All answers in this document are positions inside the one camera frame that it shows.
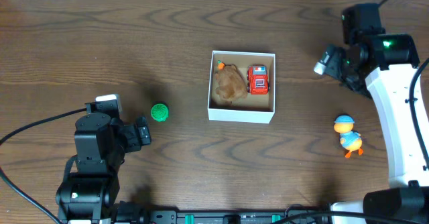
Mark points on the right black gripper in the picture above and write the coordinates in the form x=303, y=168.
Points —
x=340, y=72

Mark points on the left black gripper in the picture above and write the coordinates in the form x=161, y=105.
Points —
x=135, y=136

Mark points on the green round toy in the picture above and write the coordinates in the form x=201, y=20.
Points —
x=159, y=112

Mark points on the duck toy with blue hat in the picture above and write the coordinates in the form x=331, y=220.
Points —
x=350, y=140

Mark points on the red toy truck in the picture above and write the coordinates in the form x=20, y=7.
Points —
x=257, y=77

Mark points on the brown plush toy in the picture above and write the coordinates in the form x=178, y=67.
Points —
x=231, y=85

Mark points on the white cardboard box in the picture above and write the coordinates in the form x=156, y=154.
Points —
x=252, y=109

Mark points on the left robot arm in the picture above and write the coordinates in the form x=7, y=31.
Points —
x=91, y=184

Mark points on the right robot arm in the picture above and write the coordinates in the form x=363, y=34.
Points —
x=385, y=68

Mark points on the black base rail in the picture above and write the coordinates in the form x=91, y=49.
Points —
x=211, y=217

